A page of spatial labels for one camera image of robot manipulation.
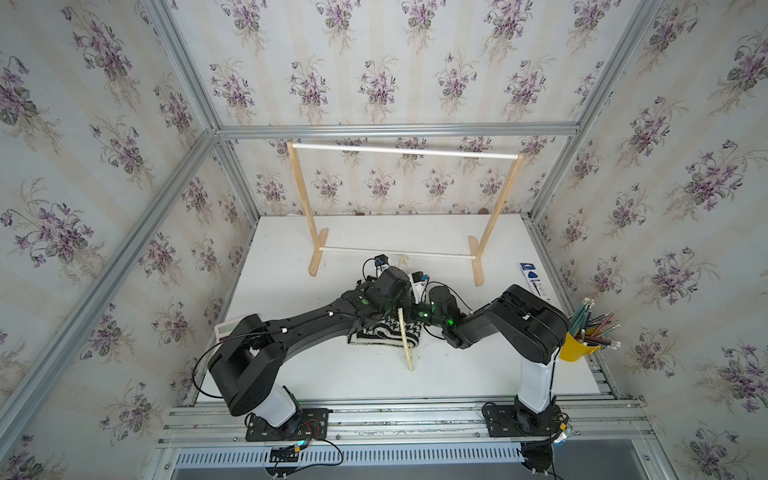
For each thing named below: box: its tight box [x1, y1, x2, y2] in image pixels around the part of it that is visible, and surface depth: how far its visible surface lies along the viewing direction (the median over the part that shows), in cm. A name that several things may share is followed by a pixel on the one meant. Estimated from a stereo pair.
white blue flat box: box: [520, 262, 552, 303], surface depth 101 cm
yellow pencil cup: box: [559, 297, 621, 363], surface depth 79 cm
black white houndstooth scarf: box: [348, 317, 422, 349], surface depth 86 cm
